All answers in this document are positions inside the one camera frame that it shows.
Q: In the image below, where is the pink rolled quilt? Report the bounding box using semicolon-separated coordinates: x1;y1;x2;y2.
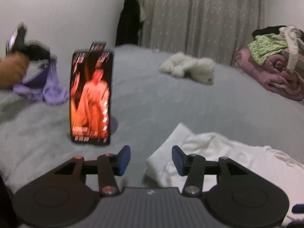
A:
235;47;304;101

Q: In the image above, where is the white long-sleeved shirt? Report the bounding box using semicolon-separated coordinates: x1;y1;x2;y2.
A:
145;123;304;224

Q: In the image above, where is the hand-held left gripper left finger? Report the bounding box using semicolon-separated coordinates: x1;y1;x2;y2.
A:
55;145;131;196

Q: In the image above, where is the off-white cloth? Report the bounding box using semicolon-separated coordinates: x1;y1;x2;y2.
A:
278;25;304;74

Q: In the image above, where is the black smartphone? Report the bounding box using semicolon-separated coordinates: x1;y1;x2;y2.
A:
69;50;114;146

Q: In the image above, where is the white plush dog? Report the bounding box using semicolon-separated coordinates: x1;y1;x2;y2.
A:
159;52;216;85

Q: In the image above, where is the black hanging coat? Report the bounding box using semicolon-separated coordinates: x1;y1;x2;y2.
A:
115;0;143;47

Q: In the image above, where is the purple cloth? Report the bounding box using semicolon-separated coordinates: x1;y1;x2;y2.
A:
12;59;70;105

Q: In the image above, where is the cream hanging garment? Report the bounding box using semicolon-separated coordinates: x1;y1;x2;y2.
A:
139;3;146;23

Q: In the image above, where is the green patterned blanket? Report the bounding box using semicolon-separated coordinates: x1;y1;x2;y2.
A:
247;33;289;66

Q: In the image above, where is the grey star-print curtain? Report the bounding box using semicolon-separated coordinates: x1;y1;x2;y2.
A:
136;0;265;66

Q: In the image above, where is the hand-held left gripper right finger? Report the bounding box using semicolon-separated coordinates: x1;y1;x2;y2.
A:
172;145;249;197

